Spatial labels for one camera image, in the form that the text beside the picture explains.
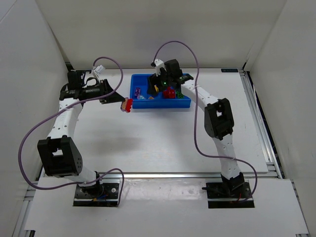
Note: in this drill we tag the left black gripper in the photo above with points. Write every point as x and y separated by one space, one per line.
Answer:
105 90

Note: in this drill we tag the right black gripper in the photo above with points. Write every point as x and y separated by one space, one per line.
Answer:
153 84

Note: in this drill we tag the red flower lego brick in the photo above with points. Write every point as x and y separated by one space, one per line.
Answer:
169 94

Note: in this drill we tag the purple rounded lego brick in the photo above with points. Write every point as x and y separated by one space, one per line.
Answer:
123 104

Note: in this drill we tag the red half-round lego brick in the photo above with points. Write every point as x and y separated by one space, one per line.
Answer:
128 105

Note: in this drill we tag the purple butterfly lego brick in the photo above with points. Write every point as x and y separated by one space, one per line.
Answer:
137 91

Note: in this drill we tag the green 2x4 lego brick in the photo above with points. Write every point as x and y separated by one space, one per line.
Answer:
179 95

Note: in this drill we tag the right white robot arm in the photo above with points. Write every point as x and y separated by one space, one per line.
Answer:
218 119

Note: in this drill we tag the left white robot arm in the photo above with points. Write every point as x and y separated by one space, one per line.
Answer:
59 155

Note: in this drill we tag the blue divided plastic bin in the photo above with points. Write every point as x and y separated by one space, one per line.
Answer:
140 80

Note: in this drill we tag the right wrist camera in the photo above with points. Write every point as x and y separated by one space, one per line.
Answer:
157 64

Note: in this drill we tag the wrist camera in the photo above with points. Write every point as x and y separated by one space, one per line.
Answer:
98 70
157 64

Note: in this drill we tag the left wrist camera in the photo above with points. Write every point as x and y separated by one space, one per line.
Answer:
98 70

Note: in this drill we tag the aluminium frame rail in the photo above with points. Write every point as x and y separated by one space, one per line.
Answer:
270 174

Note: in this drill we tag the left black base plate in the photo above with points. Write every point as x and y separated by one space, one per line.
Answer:
106 193

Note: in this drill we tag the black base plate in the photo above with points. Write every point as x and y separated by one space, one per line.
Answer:
106 193
220 197

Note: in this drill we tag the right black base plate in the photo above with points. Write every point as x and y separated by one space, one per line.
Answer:
220 197

